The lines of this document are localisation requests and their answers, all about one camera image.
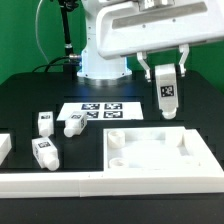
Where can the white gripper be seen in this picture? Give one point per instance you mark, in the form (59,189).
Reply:
(124,29)

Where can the white square tabletop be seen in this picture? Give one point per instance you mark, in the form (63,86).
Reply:
(172,149)

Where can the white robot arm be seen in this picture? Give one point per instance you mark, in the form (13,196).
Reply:
(94,66)

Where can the white sheet with markers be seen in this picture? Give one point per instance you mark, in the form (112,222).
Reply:
(103,110)

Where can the white U-shaped fence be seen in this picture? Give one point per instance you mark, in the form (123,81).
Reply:
(107,182)

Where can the white block at left edge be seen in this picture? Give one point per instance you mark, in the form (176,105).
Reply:
(5,146)

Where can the black camera stand pole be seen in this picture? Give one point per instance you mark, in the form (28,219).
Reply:
(67,6)

